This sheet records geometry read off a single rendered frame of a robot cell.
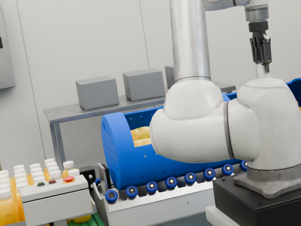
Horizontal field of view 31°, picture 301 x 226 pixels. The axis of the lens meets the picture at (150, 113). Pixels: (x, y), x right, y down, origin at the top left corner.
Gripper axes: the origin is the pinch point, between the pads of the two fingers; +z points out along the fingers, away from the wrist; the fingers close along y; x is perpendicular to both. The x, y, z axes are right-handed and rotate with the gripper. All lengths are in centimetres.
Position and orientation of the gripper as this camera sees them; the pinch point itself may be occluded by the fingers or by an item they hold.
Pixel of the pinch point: (263, 72)
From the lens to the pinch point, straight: 217.3
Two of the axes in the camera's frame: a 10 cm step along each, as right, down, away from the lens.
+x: -9.5, 1.9, -2.5
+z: 1.5, 9.7, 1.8
